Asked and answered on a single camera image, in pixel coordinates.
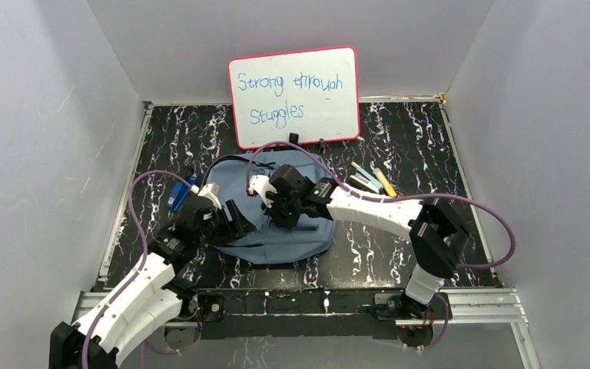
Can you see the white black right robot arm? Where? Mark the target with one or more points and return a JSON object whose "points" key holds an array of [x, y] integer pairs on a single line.
{"points": [[434, 229]]}

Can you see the yellow highlighter pen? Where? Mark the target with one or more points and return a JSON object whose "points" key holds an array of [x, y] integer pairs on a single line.
{"points": [[387, 187]]}

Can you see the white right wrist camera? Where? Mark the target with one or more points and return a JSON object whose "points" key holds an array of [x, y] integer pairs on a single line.
{"points": [[259, 185]]}

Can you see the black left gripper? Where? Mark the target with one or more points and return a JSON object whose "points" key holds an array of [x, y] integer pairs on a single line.
{"points": [[228, 221]]}

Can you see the blue stapler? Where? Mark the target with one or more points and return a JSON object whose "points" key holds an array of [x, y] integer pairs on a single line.
{"points": [[179, 192]]}

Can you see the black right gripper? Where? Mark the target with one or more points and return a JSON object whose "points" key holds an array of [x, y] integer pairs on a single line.
{"points": [[277, 221]]}

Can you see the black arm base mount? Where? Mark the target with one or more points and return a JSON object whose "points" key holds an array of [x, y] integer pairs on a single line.
{"points": [[382, 314]]}

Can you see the blue student backpack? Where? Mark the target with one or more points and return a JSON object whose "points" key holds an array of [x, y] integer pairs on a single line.
{"points": [[282, 235]]}

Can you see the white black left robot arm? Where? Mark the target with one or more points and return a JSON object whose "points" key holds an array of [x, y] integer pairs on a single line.
{"points": [[152, 293]]}

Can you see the pink framed whiteboard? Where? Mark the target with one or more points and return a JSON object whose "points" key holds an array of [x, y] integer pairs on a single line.
{"points": [[312, 93]]}

